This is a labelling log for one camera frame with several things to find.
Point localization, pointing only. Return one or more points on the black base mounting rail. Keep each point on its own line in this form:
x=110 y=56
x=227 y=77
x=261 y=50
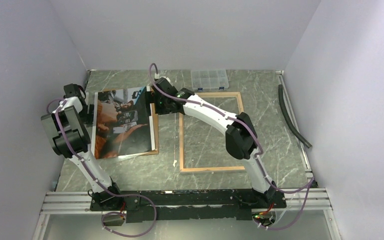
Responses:
x=164 y=205

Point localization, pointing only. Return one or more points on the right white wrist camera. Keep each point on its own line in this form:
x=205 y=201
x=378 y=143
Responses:
x=163 y=80

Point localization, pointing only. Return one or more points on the printed photo poster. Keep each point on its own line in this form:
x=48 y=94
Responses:
x=125 y=122

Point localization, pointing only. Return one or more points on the black foam tube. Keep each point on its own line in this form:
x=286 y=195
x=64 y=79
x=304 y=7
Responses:
x=288 y=120

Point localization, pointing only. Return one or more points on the white wooden picture frame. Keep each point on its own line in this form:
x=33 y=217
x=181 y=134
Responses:
x=182 y=167

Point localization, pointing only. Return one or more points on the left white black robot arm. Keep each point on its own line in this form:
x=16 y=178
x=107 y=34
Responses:
x=69 y=138

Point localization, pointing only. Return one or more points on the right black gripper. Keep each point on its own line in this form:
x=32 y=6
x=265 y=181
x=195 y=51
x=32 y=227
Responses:
x=152 y=97

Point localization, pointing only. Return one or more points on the aluminium extrusion rail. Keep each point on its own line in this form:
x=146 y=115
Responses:
x=67 y=203

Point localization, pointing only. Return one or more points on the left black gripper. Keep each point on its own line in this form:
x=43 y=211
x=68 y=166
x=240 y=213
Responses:
x=88 y=118

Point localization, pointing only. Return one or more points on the clear plastic organizer box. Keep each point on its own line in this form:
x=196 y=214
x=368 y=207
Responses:
x=213 y=79

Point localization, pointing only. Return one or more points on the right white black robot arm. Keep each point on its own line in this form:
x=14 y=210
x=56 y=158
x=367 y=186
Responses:
x=241 y=141

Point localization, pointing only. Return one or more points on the brown backing board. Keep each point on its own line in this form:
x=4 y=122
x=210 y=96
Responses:
x=155 y=132

